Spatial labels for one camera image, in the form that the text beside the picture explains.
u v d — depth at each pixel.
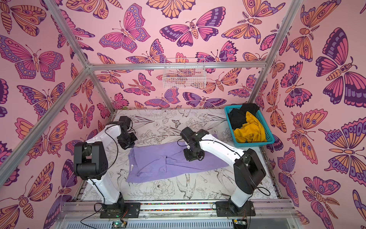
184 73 0.95
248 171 0.45
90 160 0.49
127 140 0.80
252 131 0.94
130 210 0.73
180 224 0.70
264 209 0.75
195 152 0.70
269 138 0.92
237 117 1.04
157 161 0.90
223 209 0.73
